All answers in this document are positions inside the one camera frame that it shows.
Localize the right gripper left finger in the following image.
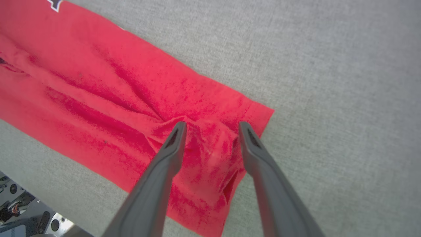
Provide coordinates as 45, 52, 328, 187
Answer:
102, 121, 187, 237

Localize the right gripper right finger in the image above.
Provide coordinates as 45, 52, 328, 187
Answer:
238, 121, 326, 237

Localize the red and white shirt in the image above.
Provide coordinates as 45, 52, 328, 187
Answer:
0, 0, 275, 237

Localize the grey fabric sofa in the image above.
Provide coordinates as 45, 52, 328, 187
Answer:
0, 0, 421, 237

